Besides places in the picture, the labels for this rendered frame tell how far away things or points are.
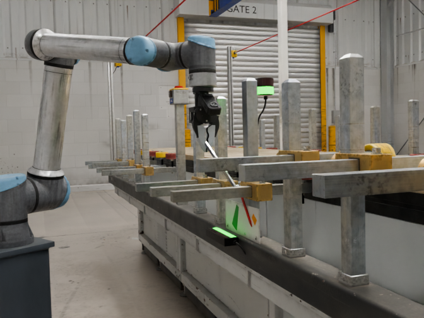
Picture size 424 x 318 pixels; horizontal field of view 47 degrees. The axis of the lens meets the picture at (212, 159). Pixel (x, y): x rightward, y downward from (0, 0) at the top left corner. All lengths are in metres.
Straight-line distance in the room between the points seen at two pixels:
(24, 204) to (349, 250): 1.38
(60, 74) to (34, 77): 7.31
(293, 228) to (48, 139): 1.18
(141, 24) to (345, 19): 4.65
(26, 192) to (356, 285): 1.39
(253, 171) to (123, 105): 8.62
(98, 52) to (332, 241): 0.97
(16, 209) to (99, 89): 7.47
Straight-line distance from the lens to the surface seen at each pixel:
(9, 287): 2.03
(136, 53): 1.56
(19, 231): 2.04
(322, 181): 0.64
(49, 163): 2.11
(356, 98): 1.02
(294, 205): 1.24
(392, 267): 1.29
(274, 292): 1.44
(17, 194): 2.03
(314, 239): 1.57
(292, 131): 1.22
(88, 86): 9.39
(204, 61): 1.59
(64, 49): 1.81
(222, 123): 1.68
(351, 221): 1.03
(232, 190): 1.39
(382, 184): 0.69
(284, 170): 0.89
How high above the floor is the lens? 1.02
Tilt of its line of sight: 3 degrees down
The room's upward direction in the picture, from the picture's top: 1 degrees counter-clockwise
